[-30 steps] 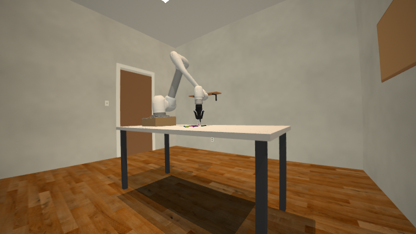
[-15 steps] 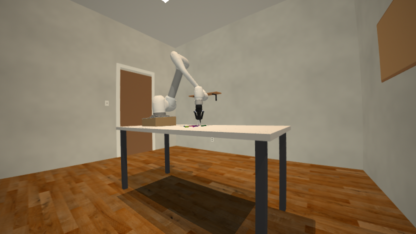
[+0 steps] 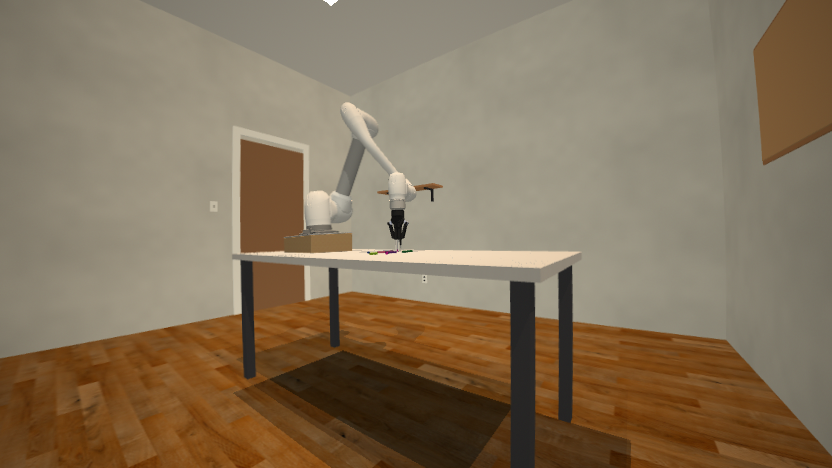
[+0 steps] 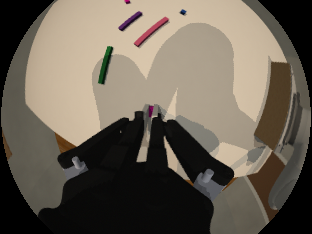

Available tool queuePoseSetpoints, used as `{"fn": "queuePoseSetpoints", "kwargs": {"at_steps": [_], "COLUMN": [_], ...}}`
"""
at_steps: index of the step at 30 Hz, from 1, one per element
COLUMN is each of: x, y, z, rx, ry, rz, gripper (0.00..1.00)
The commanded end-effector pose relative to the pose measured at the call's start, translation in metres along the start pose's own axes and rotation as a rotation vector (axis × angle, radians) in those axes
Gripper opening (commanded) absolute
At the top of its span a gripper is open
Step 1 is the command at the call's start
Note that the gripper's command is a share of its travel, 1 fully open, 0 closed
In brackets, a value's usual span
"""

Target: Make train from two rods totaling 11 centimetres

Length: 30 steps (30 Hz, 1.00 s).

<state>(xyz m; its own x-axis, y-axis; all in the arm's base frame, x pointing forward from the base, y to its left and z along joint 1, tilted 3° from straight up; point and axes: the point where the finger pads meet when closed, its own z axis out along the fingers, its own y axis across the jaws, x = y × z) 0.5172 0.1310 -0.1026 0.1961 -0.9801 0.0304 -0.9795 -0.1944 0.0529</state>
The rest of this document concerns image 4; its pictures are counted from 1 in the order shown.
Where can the purple rod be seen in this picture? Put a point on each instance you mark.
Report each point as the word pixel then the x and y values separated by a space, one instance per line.
pixel 130 20

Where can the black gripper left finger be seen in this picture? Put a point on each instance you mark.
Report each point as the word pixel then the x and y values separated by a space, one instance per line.
pixel 118 147

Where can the pink rod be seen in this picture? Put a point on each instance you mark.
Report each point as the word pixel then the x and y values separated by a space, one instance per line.
pixel 150 31

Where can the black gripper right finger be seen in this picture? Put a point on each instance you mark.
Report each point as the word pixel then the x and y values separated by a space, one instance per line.
pixel 213 175

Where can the green rod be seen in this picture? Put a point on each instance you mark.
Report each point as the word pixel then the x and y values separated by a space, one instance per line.
pixel 105 64

